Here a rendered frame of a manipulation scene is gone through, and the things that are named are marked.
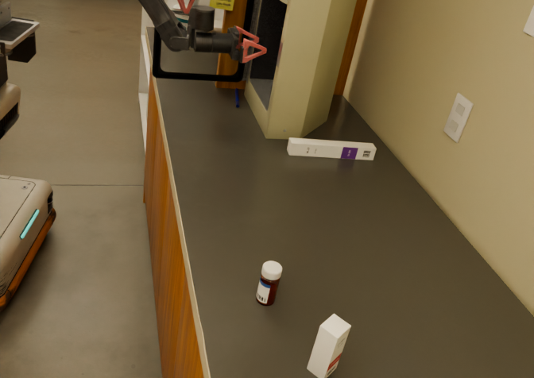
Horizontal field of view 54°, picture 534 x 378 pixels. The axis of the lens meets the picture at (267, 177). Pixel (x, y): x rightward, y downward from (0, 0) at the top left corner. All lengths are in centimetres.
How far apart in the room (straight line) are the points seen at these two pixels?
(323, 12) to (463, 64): 39
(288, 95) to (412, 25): 45
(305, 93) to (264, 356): 85
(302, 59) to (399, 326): 79
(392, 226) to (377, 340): 39
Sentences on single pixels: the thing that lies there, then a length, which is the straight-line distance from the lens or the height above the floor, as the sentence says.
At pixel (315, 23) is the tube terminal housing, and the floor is 130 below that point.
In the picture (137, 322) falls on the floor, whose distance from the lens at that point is 225.
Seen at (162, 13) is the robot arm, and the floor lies 124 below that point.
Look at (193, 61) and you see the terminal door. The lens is 177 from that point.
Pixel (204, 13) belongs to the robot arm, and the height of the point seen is 126.
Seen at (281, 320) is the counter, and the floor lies 94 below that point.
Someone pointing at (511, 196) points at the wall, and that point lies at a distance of 133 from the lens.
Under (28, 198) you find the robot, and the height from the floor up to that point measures 28.
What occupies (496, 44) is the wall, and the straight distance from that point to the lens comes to 141.
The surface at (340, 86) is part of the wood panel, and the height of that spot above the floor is 98.
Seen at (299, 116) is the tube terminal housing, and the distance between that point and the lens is 159.
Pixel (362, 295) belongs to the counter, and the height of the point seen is 94.
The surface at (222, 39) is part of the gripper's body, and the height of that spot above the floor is 119.
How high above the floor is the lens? 166
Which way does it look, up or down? 31 degrees down
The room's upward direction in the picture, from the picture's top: 11 degrees clockwise
